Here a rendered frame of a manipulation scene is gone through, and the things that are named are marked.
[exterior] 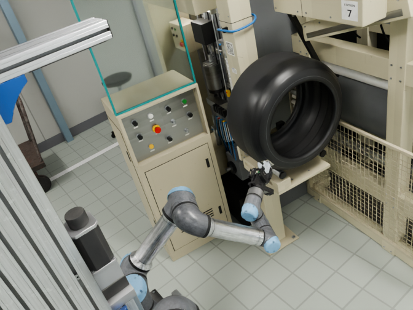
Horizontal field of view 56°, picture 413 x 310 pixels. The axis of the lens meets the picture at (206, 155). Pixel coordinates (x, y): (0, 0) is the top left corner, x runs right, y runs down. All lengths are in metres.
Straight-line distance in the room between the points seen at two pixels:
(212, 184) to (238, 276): 0.67
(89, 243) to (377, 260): 2.14
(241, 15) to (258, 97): 0.49
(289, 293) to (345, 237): 0.61
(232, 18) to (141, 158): 1.06
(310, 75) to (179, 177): 1.19
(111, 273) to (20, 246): 0.36
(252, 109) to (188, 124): 0.83
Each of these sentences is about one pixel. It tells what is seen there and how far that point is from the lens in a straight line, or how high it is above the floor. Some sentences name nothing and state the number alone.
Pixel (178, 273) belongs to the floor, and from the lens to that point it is 3.02.
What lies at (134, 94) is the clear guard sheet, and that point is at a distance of 2.39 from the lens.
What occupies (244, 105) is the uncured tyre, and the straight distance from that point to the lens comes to 1.92.
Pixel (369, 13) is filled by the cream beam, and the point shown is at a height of 1.68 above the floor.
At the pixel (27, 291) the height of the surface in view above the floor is 1.53.
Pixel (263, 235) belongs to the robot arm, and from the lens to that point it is 1.73.
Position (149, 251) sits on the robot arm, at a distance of 1.78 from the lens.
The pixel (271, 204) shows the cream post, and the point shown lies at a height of 0.38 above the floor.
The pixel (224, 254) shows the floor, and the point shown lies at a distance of 3.04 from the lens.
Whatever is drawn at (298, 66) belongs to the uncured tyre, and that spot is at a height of 1.47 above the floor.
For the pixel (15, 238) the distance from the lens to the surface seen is 1.01.
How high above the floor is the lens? 2.22
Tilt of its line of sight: 33 degrees down
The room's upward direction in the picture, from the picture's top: 15 degrees counter-clockwise
